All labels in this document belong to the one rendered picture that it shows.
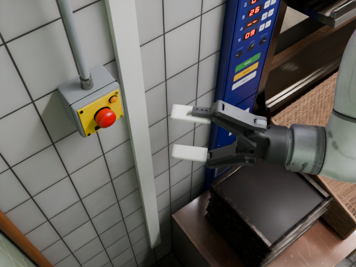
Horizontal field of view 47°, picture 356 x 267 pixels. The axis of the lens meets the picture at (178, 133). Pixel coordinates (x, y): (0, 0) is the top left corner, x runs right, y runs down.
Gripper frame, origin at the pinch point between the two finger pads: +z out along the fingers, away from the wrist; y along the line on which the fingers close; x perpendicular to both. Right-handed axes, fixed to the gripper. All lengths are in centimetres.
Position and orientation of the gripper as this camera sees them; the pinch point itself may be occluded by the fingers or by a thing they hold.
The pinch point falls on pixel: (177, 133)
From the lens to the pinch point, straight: 77.8
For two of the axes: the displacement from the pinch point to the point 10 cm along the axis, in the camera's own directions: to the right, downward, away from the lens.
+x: 1.4, -8.3, 5.3
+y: 0.0, 5.4, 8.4
